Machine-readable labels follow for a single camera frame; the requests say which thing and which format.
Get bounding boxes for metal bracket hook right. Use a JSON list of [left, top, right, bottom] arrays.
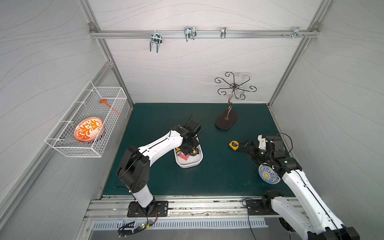
[[282, 27, 309, 40]]

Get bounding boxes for metal double hook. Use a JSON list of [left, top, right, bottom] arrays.
[[150, 33, 163, 53]]

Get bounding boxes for aluminium top rail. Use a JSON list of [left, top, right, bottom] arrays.
[[90, 29, 321, 40]]

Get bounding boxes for white wire basket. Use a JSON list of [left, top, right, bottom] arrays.
[[45, 82, 127, 158]]

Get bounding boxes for black metal jewelry stand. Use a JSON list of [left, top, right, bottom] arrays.
[[214, 72, 258, 131]]

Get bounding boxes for blue yellow patterned plate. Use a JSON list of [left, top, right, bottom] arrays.
[[258, 165, 281, 185]]

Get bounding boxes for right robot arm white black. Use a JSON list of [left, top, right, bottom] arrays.
[[230, 134, 360, 240]]

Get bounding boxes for white plastic storage box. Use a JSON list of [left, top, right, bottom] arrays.
[[174, 145, 204, 169]]

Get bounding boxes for white vented cable duct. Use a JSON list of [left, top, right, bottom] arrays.
[[92, 217, 268, 231]]

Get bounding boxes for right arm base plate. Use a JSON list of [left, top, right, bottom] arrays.
[[245, 199, 275, 216]]

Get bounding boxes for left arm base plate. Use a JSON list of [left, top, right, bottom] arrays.
[[127, 201, 169, 218]]

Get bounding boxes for orange patterned plate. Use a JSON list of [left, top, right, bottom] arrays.
[[74, 117, 105, 143]]

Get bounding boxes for orange spatula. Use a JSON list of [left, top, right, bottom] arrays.
[[99, 99, 121, 116]]

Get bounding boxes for metal loop hook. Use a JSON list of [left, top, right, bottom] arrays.
[[184, 27, 197, 42]]

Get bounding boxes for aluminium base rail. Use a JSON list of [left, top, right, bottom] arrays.
[[83, 196, 304, 221]]

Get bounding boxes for wiring bundle with board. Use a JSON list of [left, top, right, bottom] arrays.
[[115, 206, 159, 237]]

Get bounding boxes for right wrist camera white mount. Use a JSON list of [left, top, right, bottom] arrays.
[[258, 135, 267, 151]]

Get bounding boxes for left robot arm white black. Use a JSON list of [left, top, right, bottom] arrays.
[[117, 120, 204, 215]]

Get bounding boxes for black round tape measure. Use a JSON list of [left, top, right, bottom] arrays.
[[189, 149, 200, 156]]

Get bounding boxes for large yellow tape measure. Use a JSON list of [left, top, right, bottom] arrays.
[[229, 141, 240, 151]]

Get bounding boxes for small metal hook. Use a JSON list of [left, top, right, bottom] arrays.
[[220, 27, 227, 39]]

